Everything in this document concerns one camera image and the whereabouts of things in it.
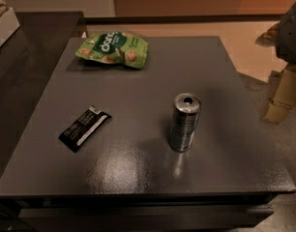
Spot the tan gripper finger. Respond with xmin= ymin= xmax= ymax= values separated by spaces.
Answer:
xmin=263 ymin=64 xmax=296 ymax=124
xmin=255 ymin=23 xmax=280 ymax=47

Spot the green snack bag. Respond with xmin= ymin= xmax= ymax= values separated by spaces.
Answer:
xmin=75 ymin=32 xmax=148 ymax=70

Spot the silver redbull can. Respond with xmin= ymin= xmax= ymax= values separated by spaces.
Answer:
xmin=168 ymin=93 xmax=201 ymax=152

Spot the white box on counter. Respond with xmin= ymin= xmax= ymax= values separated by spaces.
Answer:
xmin=0 ymin=8 xmax=20 ymax=47

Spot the black rxbar chocolate bar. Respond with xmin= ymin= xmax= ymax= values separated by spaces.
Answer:
xmin=59 ymin=105 xmax=111 ymax=153

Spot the dark side counter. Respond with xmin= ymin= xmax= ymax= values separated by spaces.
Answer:
xmin=0 ymin=11 xmax=87 ymax=179

